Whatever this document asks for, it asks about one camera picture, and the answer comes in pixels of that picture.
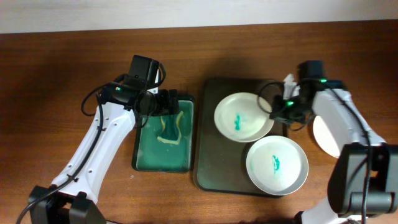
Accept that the white bowl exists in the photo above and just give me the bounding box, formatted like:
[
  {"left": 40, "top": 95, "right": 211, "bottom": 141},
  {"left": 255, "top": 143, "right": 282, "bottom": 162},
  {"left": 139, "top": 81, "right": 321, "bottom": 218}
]
[
  {"left": 312, "top": 116, "right": 340, "bottom": 158},
  {"left": 214, "top": 92, "right": 274, "bottom": 142}
]

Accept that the green and yellow sponge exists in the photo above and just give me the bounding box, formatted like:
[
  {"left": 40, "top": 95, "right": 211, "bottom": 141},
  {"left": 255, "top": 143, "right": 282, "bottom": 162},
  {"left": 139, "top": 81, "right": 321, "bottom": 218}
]
[{"left": 157, "top": 111, "right": 183, "bottom": 145}]

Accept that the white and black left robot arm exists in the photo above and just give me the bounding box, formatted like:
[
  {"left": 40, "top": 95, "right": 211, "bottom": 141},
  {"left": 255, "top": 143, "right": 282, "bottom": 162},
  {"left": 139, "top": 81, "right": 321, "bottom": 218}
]
[{"left": 17, "top": 55, "right": 179, "bottom": 223}]

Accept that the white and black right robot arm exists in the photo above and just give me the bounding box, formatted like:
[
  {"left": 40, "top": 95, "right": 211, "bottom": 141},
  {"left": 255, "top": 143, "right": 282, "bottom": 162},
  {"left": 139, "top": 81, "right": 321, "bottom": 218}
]
[{"left": 269, "top": 60, "right": 397, "bottom": 223}]

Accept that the dark green water tray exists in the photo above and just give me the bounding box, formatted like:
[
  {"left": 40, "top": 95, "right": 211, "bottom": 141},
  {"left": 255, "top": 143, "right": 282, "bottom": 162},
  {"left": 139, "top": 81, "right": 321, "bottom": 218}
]
[{"left": 131, "top": 95, "right": 195, "bottom": 173}]

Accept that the large dark serving tray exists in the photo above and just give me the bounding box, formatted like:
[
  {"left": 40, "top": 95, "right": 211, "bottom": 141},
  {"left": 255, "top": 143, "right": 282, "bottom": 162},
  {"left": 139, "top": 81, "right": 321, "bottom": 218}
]
[{"left": 193, "top": 78, "right": 271, "bottom": 197}]

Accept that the white plate lower right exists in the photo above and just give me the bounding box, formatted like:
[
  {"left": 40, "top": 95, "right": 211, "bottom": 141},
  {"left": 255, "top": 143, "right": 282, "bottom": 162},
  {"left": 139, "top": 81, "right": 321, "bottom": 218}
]
[{"left": 246, "top": 136, "right": 309, "bottom": 196}]

